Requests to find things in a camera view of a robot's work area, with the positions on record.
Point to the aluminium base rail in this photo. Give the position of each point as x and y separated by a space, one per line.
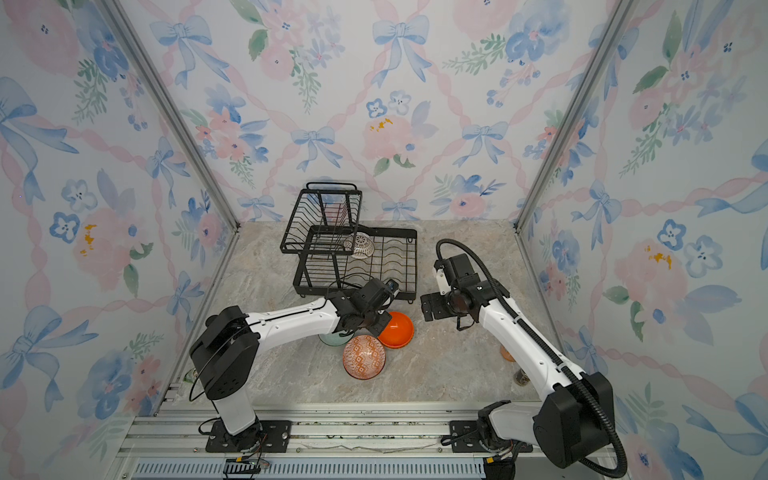
424 440

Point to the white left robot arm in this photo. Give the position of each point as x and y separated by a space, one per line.
225 352

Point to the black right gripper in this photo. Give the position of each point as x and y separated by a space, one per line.
438 312

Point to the red patterned ceramic bowl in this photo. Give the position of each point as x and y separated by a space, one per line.
364 357

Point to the dark spice jar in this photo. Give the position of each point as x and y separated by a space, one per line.
521 378

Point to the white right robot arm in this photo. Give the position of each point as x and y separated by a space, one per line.
575 417

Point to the orange plastic bowl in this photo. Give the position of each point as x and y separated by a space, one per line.
399 332

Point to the aluminium corner post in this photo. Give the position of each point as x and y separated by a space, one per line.
116 17
609 38

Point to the aluminium right corner post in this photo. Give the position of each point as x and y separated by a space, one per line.
609 38

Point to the white brown patterned bowl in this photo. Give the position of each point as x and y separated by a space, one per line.
361 246

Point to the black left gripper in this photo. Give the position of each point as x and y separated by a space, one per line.
385 318

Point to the pale green ceramic bowl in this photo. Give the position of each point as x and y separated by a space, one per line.
336 339

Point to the black wire dish rack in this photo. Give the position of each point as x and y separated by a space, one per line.
336 252

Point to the aluminium left corner post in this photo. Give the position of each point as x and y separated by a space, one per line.
116 17

